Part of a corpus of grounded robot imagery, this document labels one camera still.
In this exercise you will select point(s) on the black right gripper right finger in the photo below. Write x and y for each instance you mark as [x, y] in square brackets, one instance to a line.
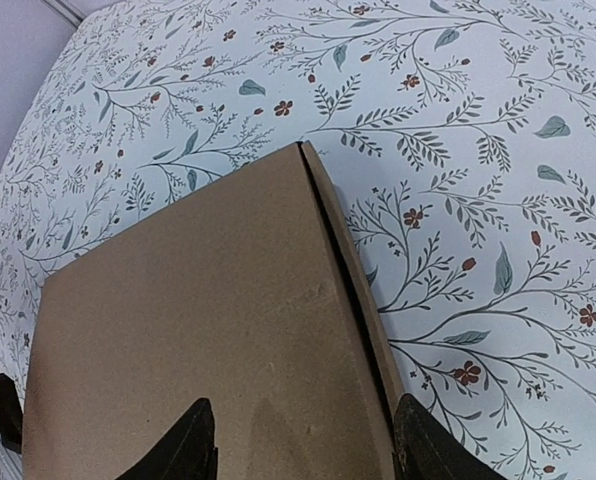
[424, 449]

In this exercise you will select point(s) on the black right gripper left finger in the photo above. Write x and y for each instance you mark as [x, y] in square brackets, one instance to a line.
[186, 452]

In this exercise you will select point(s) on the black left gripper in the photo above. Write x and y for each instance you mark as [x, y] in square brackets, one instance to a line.
[11, 416]

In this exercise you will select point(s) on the brown cardboard box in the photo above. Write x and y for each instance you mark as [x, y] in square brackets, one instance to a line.
[248, 292]

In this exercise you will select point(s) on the floral patterned table mat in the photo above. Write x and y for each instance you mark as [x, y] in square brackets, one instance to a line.
[461, 136]

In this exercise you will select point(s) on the left aluminium corner post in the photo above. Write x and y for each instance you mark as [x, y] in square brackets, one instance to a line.
[66, 10]

